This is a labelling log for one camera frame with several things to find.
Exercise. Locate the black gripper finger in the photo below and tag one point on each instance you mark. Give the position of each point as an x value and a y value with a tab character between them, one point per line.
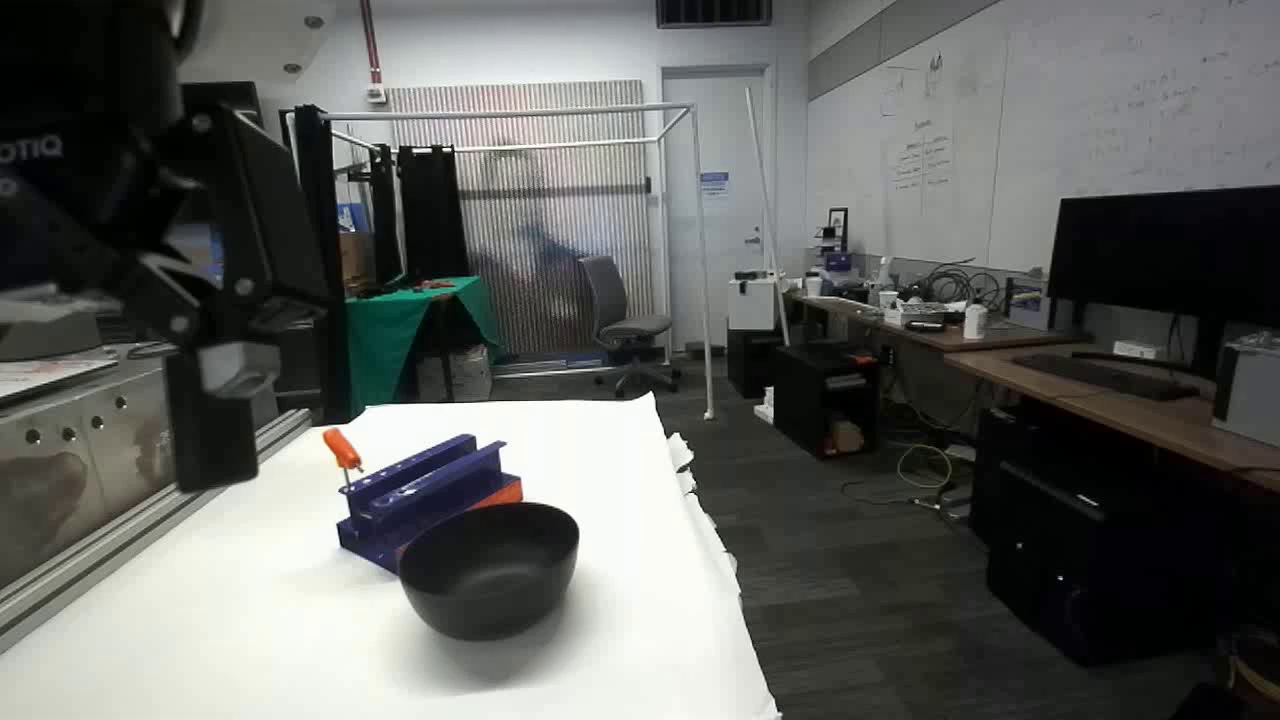
217	401

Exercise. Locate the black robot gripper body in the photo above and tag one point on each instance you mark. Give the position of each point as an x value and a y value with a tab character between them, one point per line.
187	213

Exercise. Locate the orange-handled metal wrench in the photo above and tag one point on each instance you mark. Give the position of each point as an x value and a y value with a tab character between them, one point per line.
343	448

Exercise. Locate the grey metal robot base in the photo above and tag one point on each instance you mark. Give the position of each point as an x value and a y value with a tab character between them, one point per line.
84	452

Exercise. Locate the black bowl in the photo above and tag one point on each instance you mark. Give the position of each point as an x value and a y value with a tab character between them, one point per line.
488	575

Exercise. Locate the green cloth covered table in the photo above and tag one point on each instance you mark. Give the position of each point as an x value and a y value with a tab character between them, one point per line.
387	331

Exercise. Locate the blue tool holder rack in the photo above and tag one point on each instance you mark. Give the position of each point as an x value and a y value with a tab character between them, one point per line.
403	502

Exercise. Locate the grey office chair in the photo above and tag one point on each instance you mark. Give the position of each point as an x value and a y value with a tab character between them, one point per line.
630	343

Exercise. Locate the white door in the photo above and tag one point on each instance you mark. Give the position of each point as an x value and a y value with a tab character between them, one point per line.
715	195

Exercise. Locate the black small floor cabinet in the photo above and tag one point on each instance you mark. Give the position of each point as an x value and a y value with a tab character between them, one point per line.
827	399

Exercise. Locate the wooden desk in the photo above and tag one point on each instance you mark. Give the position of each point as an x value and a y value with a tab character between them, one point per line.
1145	401

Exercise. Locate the black keyboard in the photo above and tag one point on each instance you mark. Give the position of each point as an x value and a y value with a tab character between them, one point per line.
1107	376

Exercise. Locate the black computer monitor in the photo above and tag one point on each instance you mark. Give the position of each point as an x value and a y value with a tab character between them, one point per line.
1194	253

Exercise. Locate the white pipe frame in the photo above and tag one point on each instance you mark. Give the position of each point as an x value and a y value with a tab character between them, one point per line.
521	198

